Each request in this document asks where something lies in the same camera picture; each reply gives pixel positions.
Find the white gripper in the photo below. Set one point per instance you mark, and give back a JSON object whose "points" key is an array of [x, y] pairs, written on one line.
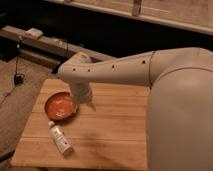
{"points": [[82, 93]]}

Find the white plastic bottle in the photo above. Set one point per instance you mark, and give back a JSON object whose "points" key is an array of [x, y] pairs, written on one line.
{"points": [[60, 139]]}

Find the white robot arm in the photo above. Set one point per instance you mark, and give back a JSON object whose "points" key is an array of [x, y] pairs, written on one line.
{"points": [[179, 121]]}

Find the orange ceramic bowl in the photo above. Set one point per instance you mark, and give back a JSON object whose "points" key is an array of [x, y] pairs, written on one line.
{"points": [[60, 106]]}

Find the wooden board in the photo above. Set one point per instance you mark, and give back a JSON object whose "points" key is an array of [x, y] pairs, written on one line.
{"points": [[110, 135]]}

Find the small white box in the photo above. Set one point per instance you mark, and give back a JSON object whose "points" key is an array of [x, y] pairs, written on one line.
{"points": [[34, 33]]}

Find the long wooden beam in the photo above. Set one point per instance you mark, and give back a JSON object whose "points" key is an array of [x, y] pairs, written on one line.
{"points": [[48, 44]]}

